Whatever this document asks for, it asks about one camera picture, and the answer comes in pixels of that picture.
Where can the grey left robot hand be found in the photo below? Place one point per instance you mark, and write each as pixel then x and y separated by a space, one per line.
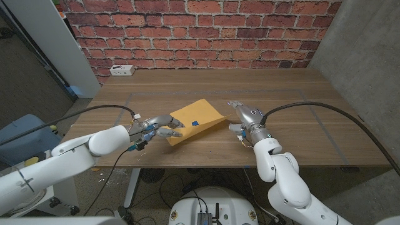
pixel 159 120

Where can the white robot torso edge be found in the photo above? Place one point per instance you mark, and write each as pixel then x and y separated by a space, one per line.
pixel 62 221

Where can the white power strip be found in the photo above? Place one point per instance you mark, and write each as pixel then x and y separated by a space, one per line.
pixel 122 71

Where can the small blue white object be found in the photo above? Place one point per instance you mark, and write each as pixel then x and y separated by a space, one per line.
pixel 150 135

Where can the small blue block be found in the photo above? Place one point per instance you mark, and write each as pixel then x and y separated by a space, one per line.
pixel 195 123

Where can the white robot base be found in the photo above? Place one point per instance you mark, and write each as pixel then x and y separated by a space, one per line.
pixel 231 203

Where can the white panel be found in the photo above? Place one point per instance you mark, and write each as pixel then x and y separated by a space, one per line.
pixel 47 37

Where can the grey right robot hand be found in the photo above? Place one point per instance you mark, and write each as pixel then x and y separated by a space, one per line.
pixel 251 117

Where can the white table leg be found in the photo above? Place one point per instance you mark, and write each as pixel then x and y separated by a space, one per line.
pixel 131 187

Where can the printed brick backdrop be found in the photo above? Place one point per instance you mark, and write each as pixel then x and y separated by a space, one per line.
pixel 200 31

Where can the yellow black footwear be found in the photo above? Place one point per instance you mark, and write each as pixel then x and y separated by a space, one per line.
pixel 32 161

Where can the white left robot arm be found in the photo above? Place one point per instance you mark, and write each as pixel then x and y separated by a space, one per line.
pixel 47 168

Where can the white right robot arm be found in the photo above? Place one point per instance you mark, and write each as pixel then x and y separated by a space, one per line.
pixel 287 184

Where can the yellow felt sheet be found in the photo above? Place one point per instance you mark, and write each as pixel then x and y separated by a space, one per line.
pixel 200 112

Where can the grey electronics box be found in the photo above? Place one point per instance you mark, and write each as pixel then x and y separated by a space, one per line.
pixel 204 218

